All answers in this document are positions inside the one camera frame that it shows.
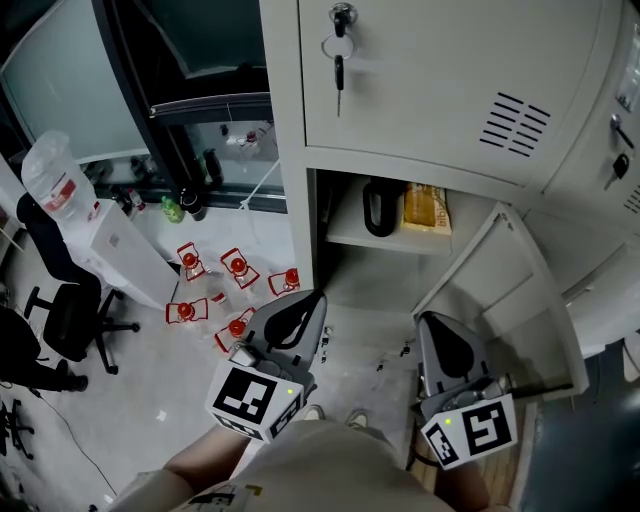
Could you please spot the white paper scrap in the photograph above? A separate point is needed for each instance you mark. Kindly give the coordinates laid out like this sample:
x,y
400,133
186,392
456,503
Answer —
x,y
161,415

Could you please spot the black looped item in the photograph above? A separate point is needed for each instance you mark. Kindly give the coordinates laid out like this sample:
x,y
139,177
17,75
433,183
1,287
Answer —
x,y
387,210

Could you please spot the green drink bottle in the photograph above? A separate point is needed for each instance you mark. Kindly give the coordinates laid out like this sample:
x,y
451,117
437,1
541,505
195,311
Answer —
x,y
171,210

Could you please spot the person's beige clothing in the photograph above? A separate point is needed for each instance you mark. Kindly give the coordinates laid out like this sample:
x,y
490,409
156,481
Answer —
x,y
320,470

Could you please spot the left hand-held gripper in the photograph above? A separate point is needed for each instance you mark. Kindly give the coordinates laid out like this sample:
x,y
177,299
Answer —
x,y
250,395

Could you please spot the yellow snack packet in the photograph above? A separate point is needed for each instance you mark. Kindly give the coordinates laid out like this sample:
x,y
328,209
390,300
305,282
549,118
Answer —
x,y
425,207

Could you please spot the grey metal locker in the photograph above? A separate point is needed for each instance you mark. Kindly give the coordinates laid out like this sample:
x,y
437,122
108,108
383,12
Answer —
x,y
440,75

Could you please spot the person's white shoe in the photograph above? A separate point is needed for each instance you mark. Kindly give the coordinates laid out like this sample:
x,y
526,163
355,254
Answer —
x,y
358,419
313,413

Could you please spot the black chair base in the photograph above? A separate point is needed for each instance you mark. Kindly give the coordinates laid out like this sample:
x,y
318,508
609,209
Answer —
x,y
15,430

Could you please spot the black flask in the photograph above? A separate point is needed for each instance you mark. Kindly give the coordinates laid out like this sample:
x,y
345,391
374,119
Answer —
x,y
193,204

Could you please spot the red-capped clear water bottle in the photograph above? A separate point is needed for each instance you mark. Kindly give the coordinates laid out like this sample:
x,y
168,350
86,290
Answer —
x,y
286,281
191,262
186,311
234,330
239,267

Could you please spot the white rod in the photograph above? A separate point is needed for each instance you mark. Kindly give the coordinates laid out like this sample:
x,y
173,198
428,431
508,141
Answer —
x,y
260,185

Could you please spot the small red-capped bottle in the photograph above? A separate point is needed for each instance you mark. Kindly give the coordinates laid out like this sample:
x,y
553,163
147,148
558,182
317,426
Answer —
x,y
136,201

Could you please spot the black key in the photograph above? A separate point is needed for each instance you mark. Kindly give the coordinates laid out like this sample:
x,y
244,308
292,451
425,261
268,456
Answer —
x,y
340,21
620,167
339,75
620,131

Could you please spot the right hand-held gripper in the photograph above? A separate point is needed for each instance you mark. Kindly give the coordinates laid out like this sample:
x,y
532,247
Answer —
x,y
480,425

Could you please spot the dark grey panel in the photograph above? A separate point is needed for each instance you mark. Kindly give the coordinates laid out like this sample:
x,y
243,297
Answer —
x,y
575,450

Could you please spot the person's left white shoe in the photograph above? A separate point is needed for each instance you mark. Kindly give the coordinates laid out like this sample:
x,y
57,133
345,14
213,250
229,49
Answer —
x,y
313,413

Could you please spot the white water dispenser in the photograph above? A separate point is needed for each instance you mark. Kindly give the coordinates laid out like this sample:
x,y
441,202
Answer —
x,y
125,250

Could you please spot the person's right white shoe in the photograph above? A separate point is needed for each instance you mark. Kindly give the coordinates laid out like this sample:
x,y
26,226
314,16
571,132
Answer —
x,y
358,419

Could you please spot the person's left forearm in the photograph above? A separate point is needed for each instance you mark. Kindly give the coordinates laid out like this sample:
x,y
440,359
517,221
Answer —
x,y
210,450

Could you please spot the black framed glass door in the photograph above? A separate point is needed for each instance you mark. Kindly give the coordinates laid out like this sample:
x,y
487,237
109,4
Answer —
x,y
145,75

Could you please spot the large clear water jug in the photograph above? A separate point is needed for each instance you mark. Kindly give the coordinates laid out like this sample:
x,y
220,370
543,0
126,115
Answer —
x,y
57,180

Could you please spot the black office chair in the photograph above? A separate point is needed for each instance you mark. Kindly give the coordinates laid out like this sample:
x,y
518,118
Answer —
x,y
70,320

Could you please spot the clear label holder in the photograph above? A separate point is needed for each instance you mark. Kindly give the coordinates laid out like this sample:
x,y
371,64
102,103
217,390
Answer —
x,y
628,82

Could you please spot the grey metal locker door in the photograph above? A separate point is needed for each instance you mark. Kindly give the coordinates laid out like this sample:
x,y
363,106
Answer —
x,y
505,280

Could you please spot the frosted glass partition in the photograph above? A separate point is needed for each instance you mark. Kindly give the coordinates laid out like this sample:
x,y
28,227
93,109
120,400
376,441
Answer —
x,y
65,80

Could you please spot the person's right forearm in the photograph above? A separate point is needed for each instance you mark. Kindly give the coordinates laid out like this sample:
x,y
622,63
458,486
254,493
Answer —
x,y
465,487

